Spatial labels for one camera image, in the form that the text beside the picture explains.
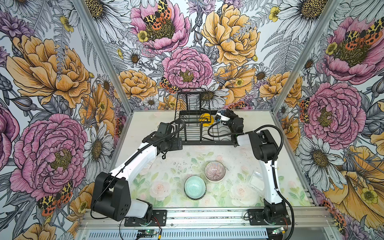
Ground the yellow bowl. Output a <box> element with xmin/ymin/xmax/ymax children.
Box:
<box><xmin>199</xmin><ymin>113</ymin><xmax>215</xmax><ymax>127</ymax></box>

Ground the light green bowl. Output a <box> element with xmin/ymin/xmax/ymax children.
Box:
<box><xmin>184</xmin><ymin>176</ymin><xmax>207</xmax><ymax>201</ymax></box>

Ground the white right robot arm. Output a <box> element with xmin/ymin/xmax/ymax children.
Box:
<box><xmin>215</xmin><ymin>109</ymin><xmax>288</xmax><ymax>224</ymax></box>

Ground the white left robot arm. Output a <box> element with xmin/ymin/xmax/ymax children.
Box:
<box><xmin>91</xmin><ymin>120</ymin><xmax>186</xmax><ymax>224</ymax></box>

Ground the pink striped bowl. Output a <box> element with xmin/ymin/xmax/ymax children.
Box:
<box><xmin>205</xmin><ymin>161</ymin><xmax>226</xmax><ymax>183</ymax></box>

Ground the clear plastic container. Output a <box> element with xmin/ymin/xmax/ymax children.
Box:
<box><xmin>249</xmin><ymin>171</ymin><xmax>265</xmax><ymax>194</ymax></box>

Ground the black wire dish rack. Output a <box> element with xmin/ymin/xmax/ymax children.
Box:
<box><xmin>175</xmin><ymin>88</ymin><xmax>244</xmax><ymax>147</ymax></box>

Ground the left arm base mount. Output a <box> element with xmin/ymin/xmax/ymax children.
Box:
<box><xmin>124</xmin><ymin>199</ymin><xmax>168</xmax><ymax>227</ymax></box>

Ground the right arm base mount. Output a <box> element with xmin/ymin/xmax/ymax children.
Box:
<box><xmin>244</xmin><ymin>199</ymin><xmax>291</xmax><ymax>226</ymax></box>

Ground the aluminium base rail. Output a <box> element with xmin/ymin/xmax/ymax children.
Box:
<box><xmin>76</xmin><ymin>207</ymin><xmax>342</xmax><ymax>240</ymax></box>

